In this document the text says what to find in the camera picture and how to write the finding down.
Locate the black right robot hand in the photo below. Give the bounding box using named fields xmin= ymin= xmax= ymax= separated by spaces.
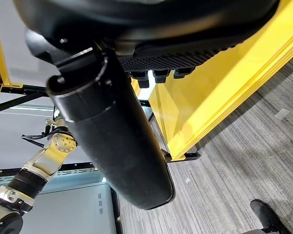
xmin=12 ymin=0 xmax=281 ymax=211

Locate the black sole-shaped part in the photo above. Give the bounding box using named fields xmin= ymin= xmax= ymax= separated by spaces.
xmin=116 ymin=36 xmax=237 ymax=74

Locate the pale blue plastic box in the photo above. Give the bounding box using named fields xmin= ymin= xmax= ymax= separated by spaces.
xmin=0 ymin=175 xmax=120 ymax=234

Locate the yellow metal shelf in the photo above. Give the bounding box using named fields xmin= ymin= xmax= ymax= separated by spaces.
xmin=0 ymin=0 xmax=293 ymax=183

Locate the dark robot foot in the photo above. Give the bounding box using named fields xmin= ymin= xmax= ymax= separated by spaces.
xmin=250 ymin=198 xmax=292 ymax=234

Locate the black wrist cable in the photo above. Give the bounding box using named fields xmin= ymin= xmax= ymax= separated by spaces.
xmin=21 ymin=131 xmax=55 ymax=148

